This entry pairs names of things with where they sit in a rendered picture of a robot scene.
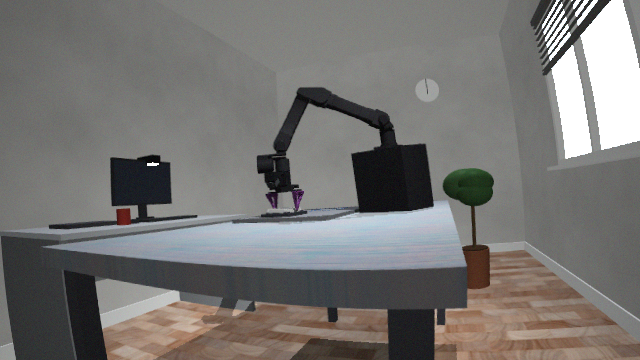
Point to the white well plate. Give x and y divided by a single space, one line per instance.
284 209

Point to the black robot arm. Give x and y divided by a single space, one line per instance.
375 118

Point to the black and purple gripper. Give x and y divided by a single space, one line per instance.
285 188

